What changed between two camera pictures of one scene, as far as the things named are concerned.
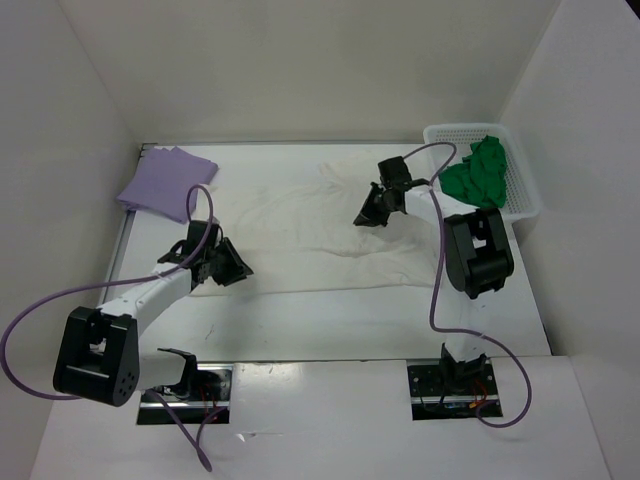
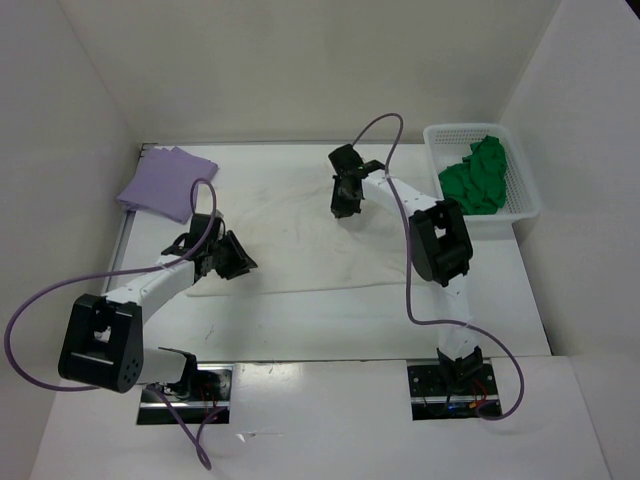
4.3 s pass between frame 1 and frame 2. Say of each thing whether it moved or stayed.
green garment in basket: stayed
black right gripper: moved
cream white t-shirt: stayed
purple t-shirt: stayed
